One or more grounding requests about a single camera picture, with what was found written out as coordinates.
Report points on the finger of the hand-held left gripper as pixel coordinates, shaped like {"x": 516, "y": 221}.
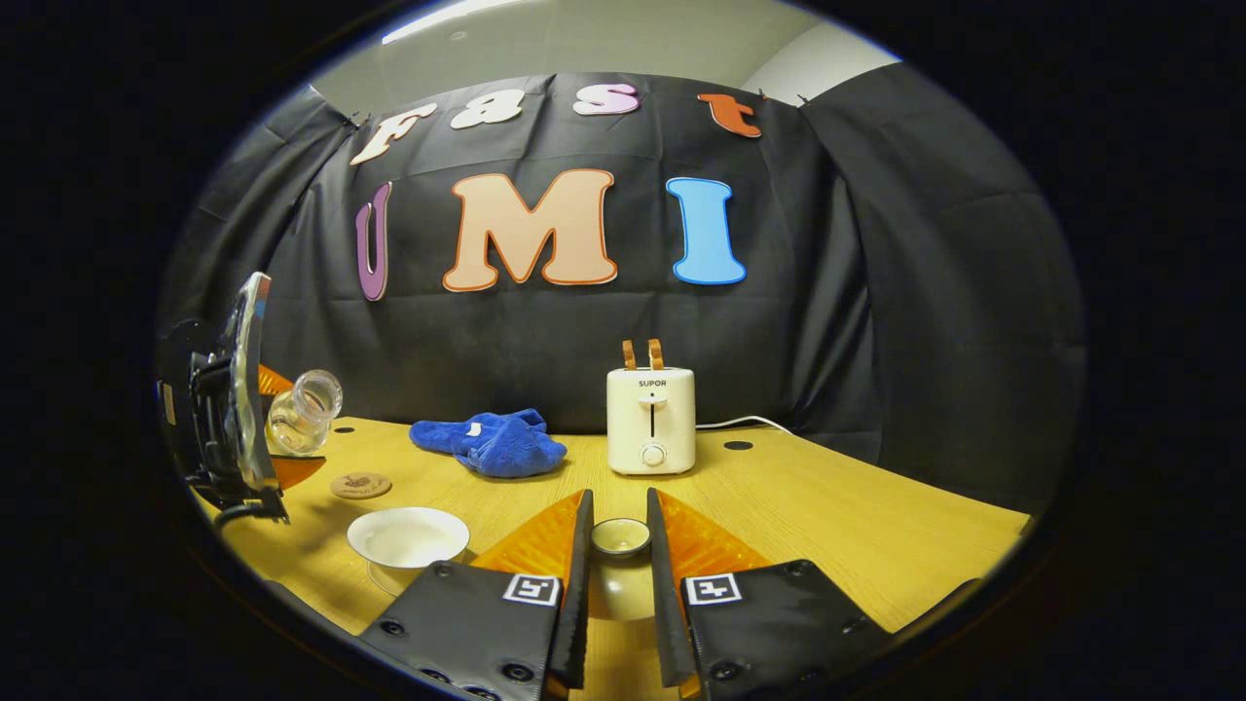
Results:
{"x": 292, "y": 470}
{"x": 271, "y": 383}

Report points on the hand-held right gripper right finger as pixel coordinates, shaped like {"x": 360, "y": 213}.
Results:
{"x": 667, "y": 633}

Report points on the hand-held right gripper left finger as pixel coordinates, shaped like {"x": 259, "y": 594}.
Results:
{"x": 574, "y": 633}

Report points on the clear glass water bottle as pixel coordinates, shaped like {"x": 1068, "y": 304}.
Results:
{"x": 302, "y": 414}

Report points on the round brown coaster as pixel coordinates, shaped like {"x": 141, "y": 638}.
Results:
{"x": 360, "y": 486}

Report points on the white teacup lid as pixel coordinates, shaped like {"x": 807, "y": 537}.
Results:
{"x": 621, "y": 574}

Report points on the white teacup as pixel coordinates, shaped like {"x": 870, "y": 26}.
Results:
{"x": 409, "y": 538}

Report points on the blue towel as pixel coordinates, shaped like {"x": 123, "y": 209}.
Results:
{"x": 496, "y": 446}

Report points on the cream toaster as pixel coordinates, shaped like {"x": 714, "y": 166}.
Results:
{"x": 650, "y": 424}

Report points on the toast slice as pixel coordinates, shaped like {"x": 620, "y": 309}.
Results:
{"x": 655, "y": 353}
{"x": 629, "y": 355}

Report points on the black backdrop cloth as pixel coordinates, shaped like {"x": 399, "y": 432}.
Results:
{"x": 584, "y": 331}

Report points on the ceiling light panel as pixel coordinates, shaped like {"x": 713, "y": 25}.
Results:
{"x": 448, "y": 18}

